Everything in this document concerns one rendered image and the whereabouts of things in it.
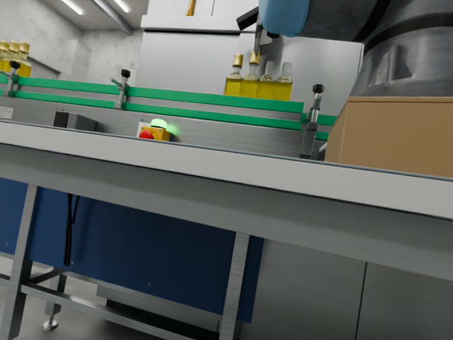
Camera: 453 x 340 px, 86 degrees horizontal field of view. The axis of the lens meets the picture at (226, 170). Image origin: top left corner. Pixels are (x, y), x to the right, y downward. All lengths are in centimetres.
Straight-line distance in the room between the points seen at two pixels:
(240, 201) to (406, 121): 19
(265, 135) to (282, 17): 39
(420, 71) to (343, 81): 74
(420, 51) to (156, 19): 113
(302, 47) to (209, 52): 39
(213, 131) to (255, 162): 47
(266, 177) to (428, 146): 16
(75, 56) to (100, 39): 146
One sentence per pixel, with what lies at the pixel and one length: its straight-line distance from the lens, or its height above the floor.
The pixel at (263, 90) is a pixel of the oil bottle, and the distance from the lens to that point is 87.
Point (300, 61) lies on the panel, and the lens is 108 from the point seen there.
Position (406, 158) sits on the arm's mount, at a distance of 29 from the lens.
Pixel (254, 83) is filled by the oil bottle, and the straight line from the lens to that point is 88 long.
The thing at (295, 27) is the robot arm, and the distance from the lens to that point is 38.
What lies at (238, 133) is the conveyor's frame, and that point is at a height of 85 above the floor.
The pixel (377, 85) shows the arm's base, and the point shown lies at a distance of 34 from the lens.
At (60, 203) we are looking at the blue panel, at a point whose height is 54.
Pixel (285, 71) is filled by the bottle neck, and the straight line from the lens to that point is 91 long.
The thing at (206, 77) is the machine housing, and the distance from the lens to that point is 113.
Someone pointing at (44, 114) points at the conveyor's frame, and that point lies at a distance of 107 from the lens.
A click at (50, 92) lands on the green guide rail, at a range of 110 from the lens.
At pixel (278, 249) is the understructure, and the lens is 101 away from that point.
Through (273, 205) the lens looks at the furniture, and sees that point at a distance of 30.
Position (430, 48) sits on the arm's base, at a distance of 36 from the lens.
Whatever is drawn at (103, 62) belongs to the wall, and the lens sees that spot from 1333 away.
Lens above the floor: 72
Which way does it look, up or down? 2 degrees up
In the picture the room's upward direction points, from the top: 9 degrees clockwise
